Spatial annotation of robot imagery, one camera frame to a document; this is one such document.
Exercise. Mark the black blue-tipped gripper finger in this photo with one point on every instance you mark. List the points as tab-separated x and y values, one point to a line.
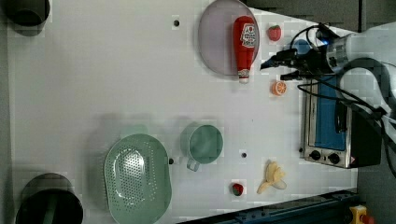
269	64
296	75

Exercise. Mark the orange slice toy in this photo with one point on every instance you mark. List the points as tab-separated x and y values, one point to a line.
278	88

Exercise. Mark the peeled banana toy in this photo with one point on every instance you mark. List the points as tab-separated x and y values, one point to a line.
273	178

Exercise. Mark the small red strawberry toy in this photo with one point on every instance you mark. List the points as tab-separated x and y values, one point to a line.
237	189

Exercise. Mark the yellow red emergency button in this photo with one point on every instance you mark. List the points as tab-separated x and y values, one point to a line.
360	216

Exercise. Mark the green colander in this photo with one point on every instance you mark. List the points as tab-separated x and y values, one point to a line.
138	184

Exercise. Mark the red ketchup bottle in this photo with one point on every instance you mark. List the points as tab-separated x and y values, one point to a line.
244	44

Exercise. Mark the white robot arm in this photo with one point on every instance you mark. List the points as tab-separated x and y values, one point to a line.
372	50

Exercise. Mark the black toaster oven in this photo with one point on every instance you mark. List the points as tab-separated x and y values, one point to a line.
336	134

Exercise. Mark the black cylinder holder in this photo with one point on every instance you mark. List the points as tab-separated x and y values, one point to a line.
27	12

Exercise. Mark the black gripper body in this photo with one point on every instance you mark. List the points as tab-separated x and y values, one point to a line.
312	62

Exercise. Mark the green metal mug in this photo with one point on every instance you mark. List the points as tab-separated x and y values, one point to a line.
201	143

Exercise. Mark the blue bowl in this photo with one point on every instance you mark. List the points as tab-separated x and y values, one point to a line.
302	46

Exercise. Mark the black cylinder cup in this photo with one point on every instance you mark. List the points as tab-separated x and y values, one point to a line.
49	199

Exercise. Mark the grey round plate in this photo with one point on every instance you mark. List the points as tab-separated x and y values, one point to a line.
215	35

